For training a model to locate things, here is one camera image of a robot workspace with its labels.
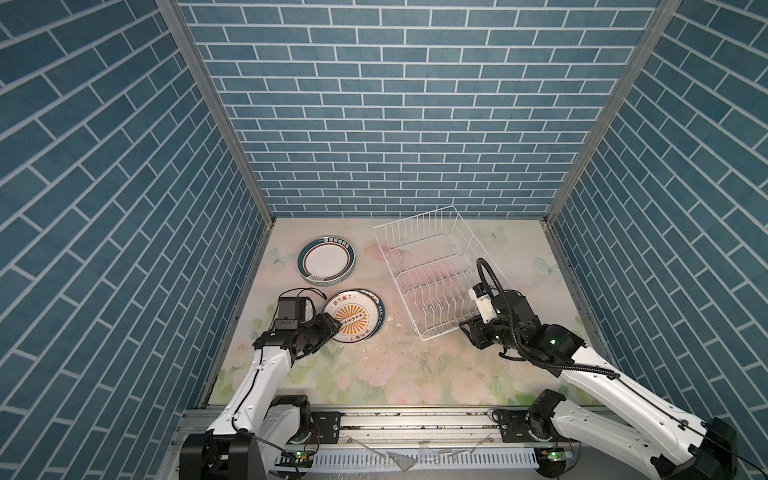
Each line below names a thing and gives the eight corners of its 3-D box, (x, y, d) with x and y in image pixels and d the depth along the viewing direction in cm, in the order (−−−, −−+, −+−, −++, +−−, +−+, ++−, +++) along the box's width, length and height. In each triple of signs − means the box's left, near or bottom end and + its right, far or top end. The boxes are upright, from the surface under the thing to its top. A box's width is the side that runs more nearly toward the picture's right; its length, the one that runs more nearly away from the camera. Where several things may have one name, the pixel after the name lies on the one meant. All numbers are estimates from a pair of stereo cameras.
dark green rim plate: (294, 288, 101) (291, 280, 98) (306, 243, 114) (303, 235, 111) (353, 288, 102) (351, 280, 98) (358, 243, 115) (357, 235, 111)
